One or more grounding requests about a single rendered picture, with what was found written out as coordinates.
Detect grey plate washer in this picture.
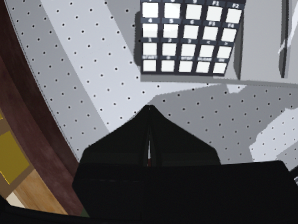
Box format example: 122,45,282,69
140,0,298,89

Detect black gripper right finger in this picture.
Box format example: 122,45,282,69
149,105,221,166

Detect grey perforated base plate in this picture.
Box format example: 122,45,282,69
4,0,298,172

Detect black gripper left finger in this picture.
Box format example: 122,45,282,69
78,105,149,167

